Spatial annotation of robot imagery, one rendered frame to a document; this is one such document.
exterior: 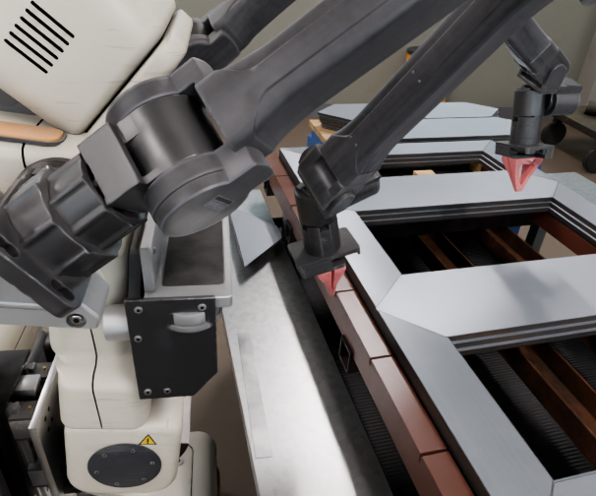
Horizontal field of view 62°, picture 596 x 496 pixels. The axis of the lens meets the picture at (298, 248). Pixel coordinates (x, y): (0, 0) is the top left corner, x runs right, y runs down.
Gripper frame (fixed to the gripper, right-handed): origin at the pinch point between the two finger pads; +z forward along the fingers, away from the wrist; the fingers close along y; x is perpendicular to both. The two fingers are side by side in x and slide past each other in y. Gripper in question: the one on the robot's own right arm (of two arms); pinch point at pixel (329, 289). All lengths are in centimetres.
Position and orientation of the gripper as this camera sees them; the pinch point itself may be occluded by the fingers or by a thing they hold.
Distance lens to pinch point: 83.2
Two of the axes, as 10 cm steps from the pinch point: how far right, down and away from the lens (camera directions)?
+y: -9.5, 3.0, -1.3
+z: 1.7, 8.0, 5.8
